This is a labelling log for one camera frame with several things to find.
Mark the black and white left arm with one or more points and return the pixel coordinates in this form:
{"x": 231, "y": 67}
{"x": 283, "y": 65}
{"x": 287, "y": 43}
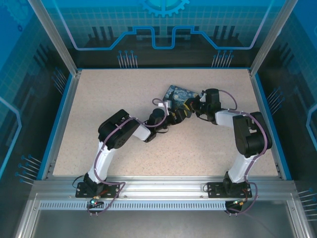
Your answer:
{"x": 119, "y": 131}

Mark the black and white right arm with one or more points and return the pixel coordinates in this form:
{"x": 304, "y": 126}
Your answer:
{"x": 250, "y": 136}

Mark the blue table edge strip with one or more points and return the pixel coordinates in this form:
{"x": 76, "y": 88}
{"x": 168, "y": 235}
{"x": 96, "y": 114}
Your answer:
{"x": 272, "y": 124}
{"x": 55, "y": 124}

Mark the aluminium cross rail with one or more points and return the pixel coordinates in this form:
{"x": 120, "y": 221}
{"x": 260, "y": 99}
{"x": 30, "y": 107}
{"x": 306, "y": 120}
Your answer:
{"x": 161, "y": 184}

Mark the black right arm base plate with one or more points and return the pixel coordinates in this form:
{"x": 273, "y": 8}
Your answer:
{"x": 215, "y": 189}

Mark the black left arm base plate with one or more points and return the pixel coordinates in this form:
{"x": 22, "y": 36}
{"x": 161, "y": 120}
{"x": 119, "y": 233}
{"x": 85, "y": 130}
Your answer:
{"x": 114, "y": 191}

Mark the aluminium frame post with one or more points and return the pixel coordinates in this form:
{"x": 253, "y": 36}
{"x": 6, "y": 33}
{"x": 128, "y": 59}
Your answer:
{"x": 270, "y": 37}
{"x": 57, "y": 37}

